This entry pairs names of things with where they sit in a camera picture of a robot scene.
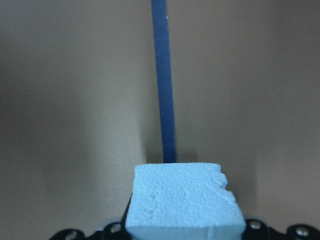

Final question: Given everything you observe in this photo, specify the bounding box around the light blue foam block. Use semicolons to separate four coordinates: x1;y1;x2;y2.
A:
125;162;246;240

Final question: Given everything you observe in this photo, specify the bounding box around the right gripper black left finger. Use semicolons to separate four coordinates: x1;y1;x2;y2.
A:
49;221;130;240

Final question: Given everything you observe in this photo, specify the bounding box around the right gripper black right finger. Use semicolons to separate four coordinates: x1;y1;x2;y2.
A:
241;218;320;240

